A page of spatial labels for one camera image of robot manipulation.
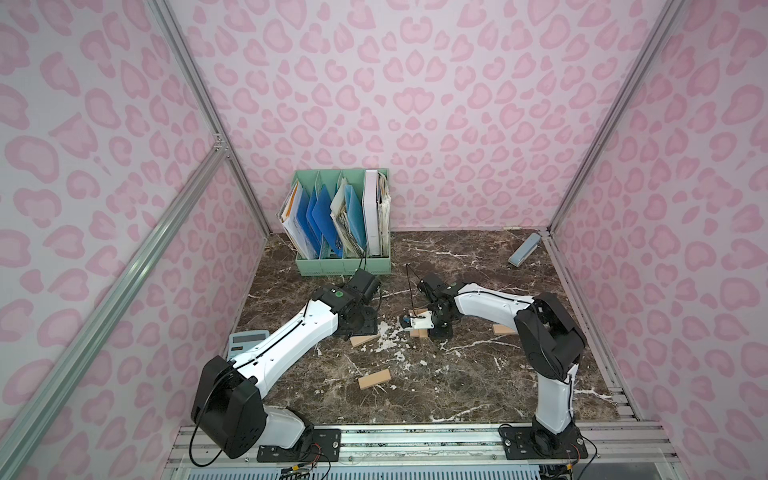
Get teal calculator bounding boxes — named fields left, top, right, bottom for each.
left=227, top=330, right=270, bottom=359

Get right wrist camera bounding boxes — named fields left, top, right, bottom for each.
left=399, top=311, right=434, bottom=331

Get blue folders in organizer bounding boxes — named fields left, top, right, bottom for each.
left=307, top=185, right=343, bottom=258

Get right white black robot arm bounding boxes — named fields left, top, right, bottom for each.
left=400, top=274, right=588, bottom=461

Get green file organizer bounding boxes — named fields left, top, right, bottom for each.
left=277, top=169, right=392, bottom=276

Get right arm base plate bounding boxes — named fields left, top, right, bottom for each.
left=498, top=422, right=588, bottom=461

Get white folder in organizer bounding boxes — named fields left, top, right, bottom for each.
left=361, top=170, right=382, bottom=257

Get aluminium mounting rail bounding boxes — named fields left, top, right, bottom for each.
left=161, top=421, right=685, bottom=480

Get grey stapler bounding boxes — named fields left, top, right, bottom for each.
left=508, top=233, right=541, bottom=267

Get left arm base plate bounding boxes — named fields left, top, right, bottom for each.
left=257, top=427, right=342, bottom=463

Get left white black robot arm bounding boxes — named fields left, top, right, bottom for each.
left=190, top=269, right=380, bottom=459

